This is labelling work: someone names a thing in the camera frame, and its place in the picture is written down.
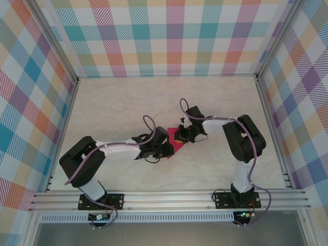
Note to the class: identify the red cloth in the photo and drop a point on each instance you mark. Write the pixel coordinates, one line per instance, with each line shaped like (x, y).
(178, 149)

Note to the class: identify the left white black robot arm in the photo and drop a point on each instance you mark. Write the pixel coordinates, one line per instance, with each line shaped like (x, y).
(120, 151)

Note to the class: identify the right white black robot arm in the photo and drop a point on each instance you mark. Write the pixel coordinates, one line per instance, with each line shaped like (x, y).
(242, 176)

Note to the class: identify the black circuit board with label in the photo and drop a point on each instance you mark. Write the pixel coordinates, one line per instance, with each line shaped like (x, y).
(98, 217)

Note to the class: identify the circuit board with lit LED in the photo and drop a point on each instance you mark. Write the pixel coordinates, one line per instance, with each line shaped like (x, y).
(243, 214)

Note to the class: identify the aluminium mounting rail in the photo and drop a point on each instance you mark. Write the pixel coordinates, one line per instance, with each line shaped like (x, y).
(166, 201)

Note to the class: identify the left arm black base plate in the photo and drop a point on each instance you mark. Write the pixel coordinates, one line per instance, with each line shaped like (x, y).
(116, 201)

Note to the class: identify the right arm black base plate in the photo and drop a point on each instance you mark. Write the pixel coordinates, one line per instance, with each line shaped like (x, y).
(221, 200)

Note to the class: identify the aluminium side rail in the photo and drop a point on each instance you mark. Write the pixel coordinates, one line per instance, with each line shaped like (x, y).
(65, 128)
(273, 128)

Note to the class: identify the aluminium corner post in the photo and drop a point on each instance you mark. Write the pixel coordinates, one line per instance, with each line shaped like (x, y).
(274, 38)
(55, 43)

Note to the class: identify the aluminium frame leg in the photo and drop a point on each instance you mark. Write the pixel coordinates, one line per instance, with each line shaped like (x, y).
(306, 230)
(30, 230)

